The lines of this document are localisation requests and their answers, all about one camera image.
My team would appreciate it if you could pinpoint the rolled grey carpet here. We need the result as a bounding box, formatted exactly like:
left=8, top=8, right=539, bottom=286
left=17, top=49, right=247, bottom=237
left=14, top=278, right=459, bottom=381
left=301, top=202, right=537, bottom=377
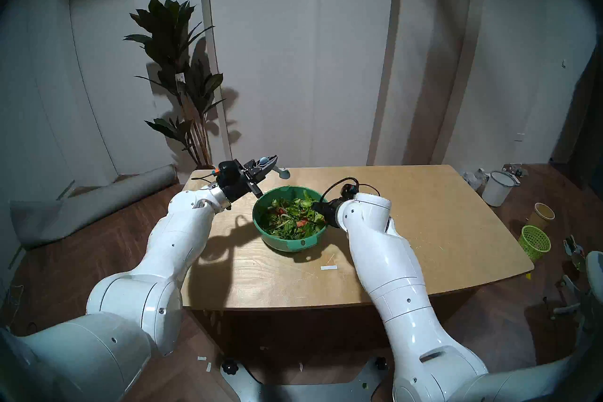
left=9, top=164, right=179, bottom=250

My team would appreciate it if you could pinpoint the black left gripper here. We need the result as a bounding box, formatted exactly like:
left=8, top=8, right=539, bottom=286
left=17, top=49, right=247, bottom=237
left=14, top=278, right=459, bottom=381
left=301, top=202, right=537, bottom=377
left=221, top=155, right=279, bottom=202

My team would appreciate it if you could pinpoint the crumpled white trash pile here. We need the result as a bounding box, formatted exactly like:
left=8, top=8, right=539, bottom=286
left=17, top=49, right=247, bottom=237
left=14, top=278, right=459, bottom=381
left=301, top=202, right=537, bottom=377
left=461, top=168, right=490, bottom=192

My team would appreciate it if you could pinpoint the chopped vegetable salad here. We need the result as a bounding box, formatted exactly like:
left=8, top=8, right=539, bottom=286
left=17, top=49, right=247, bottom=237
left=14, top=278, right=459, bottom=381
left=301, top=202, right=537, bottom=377
left=261, top=191, right=326, bottom=239

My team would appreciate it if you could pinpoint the white office chair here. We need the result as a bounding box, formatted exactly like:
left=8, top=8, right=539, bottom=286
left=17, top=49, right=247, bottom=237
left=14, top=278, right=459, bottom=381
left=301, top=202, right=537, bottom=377
left=551, top=250, right=603, bottom=336

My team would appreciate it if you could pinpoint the green and white floor clutter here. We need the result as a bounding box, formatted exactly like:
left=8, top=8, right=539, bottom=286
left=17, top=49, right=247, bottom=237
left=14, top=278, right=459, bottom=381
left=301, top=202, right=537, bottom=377
left=563, top=235, right=587, bottom=272

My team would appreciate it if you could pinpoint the light blue spoon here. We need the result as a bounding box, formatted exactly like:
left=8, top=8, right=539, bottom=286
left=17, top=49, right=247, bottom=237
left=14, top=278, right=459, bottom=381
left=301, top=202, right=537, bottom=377
left=258, top=156, right=291, bottom=179

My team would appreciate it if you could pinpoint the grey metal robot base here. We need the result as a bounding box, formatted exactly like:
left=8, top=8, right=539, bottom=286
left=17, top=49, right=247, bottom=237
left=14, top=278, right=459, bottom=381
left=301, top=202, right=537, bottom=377
left=220, top=356, right=392, bottom=402

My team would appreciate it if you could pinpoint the tall potted plant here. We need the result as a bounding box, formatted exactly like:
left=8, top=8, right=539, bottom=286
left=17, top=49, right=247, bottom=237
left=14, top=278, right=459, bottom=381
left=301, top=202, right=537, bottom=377
left=123, top=0, right=226, bottom=169

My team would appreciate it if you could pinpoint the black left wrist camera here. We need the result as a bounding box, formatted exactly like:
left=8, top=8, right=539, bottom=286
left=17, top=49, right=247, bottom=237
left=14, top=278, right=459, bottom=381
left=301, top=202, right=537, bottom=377
left=217, top=160, right=242, bottom=185

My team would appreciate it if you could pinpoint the green mesh basket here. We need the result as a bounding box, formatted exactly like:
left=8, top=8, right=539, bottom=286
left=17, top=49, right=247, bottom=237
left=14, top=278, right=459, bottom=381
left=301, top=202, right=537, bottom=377
left=518, top=225, right=552, bottom=262

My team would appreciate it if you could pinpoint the yellow paper cup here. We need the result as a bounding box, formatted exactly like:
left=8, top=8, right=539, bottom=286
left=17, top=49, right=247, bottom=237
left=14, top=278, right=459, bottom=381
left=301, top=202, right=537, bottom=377
left=530, top=203, right=555, bottom=230

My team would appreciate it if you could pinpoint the white bucket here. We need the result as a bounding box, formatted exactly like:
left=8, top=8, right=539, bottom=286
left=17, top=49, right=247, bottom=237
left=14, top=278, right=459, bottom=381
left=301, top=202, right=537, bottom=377
left=481, top=171, right=518, bottom=207

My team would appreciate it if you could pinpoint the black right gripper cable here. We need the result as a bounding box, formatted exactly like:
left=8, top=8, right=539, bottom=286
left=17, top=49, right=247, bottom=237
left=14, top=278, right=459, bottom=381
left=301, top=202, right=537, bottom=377
left=322, top=178, right=381, bottom=205

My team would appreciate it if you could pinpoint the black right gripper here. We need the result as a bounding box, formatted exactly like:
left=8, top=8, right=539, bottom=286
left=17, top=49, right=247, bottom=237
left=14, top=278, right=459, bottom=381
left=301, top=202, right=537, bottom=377
left=312, top=199, right=347, bottom=230

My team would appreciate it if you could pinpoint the green salad bowl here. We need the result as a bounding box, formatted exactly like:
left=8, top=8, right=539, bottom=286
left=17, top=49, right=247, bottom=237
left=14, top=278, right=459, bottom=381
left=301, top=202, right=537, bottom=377
left=252, top=186, right=328, bottom=252

